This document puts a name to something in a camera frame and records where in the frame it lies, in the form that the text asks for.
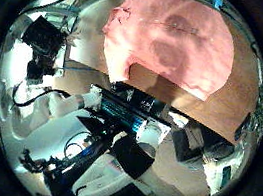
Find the looped black cable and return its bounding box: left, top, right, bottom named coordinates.
left=61, top=127, right=94, bottom=164

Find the pink cloth garment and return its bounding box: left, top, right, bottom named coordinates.
left=93, top=0, right=245, bottom=106

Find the black boxy device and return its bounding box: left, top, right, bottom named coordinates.
left=14, top=12, right=70, bottom=88

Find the thin black cable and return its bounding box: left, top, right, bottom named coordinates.
left=10, top=80, right=73, bottom=116

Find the black electronics box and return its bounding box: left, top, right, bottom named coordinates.
left=94, top=84, right=175, bottom=142

